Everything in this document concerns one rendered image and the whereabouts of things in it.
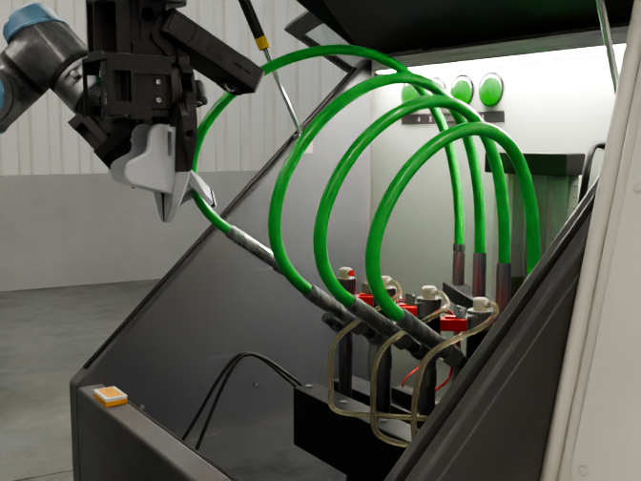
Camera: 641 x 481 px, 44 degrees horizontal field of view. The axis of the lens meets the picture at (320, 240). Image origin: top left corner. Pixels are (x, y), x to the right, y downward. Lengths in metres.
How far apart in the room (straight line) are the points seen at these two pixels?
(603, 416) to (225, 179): 7.18
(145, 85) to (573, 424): 0.49
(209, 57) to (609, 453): 0.50
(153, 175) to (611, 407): 0.45
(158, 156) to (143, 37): 0.11
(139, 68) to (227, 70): 0.09
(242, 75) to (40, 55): 0.42
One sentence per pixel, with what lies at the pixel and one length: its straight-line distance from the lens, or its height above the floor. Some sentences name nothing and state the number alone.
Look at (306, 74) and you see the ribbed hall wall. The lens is 8.20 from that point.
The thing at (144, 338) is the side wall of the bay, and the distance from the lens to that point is 1.26.
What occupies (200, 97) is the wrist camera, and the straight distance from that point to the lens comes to 1.09.
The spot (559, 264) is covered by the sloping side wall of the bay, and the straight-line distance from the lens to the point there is 0.79.
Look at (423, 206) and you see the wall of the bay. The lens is 1.33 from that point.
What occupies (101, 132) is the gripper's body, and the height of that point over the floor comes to 1.32.
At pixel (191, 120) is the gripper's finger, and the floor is 1.32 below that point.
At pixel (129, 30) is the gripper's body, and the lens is 0.75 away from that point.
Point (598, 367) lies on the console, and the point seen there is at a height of 1.11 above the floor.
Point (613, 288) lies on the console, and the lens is 0.76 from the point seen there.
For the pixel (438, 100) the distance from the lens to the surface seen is 0.90.
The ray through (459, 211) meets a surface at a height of 1.21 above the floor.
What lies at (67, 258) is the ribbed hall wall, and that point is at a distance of 7.51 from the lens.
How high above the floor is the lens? 1.31
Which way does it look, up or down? 7 degrees down
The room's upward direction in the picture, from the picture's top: straight up
